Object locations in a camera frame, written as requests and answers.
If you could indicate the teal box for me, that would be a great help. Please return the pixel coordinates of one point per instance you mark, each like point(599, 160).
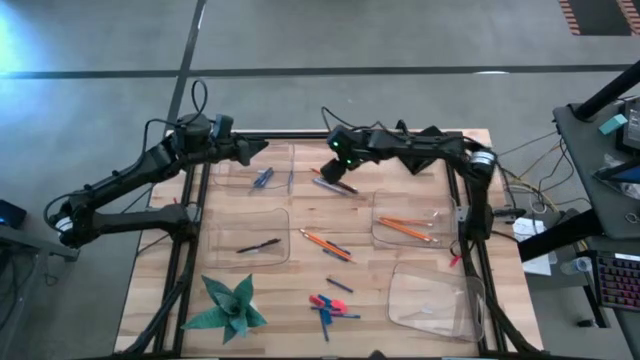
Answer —
point(613, 124)

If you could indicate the pink eraser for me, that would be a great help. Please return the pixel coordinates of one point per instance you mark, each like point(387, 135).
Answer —
point(340, 305)

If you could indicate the black table-level camera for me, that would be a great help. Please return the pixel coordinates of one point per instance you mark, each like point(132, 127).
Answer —
point(374, 356)

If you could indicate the red eraser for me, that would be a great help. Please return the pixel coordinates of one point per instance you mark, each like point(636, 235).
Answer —
point(316, 300)

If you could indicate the dark blue crayon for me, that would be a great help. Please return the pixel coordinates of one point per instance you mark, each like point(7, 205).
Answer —
point(332, 254)
point(340, 248)

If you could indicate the black box blue light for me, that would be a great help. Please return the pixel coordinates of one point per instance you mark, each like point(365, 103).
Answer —
point(12, 215)

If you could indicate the black power adapter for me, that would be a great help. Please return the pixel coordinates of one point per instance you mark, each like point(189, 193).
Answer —
point(510, 214)

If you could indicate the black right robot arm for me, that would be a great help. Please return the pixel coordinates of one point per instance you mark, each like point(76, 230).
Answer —
point(475, 200)

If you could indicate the orange pencil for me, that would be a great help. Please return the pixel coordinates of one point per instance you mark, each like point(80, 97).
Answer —
point(317, 239)
point(320, 245)
point(407, 231)
point(405, 220)
point(320, 173)

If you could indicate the lavender grey pen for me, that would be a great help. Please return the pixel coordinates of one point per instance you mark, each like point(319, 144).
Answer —
point(327, 185)

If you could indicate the black pen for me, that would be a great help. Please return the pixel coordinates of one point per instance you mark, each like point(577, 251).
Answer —
point(260, 245)
point(350, 189)

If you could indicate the dark tablet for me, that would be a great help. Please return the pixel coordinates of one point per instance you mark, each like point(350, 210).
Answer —
point(625, 174)

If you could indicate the black wedge-shaped gripper cradle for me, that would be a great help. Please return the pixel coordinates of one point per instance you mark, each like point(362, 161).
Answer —
point(419, 165)

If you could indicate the small black object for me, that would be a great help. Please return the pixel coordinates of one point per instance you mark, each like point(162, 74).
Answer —
point(585, 322)

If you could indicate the black slanted support pole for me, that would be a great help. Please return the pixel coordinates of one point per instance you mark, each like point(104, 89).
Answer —
point(560, 235)
point(605, 92)

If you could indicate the clear plastic bottle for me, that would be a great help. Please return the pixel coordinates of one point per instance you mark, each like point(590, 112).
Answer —
point(575, 266)

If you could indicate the black backlit keyboard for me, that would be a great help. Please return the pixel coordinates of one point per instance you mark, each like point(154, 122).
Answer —
point(620, 282)

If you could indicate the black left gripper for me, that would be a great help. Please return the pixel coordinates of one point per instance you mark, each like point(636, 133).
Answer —
point(230, 150)

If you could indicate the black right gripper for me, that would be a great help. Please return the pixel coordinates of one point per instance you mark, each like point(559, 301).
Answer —
point(350, 145)

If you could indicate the grey desk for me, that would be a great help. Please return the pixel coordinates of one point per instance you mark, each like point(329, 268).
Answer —
point(585, 150)
point(630, 340)

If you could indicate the grey side table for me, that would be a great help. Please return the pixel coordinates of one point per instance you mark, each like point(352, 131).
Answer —
point(40, 244)

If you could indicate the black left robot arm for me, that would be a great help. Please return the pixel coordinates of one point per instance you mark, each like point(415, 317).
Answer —
point(130, 170)

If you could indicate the blue eraser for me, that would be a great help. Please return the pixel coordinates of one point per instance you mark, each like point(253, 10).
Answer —
point(326, 317)

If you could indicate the white paper sheet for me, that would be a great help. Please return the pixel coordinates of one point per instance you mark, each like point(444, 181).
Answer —
point(530, 230)

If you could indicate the green artificial succulent plant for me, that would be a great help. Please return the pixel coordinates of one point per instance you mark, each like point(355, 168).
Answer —
point(230, 310)

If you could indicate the clear plastic bin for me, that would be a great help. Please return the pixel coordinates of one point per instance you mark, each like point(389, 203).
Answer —
point(400, 200)
point(435, 300)
point(280, 155)
point(225, 235)

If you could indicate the red clip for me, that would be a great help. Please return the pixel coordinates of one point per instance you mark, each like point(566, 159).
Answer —
point(455, 260)

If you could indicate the black floor mat orange stripes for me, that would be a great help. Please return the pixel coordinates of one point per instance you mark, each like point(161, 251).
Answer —
point(600, 17)

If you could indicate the black monitor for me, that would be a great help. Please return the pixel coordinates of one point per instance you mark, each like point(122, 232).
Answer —
point(632, 125)

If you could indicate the purple crayon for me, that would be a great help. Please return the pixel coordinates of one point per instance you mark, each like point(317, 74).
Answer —
point(340, 285)

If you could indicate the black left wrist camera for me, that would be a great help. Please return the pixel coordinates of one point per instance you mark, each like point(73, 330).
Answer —
point(224, 127)

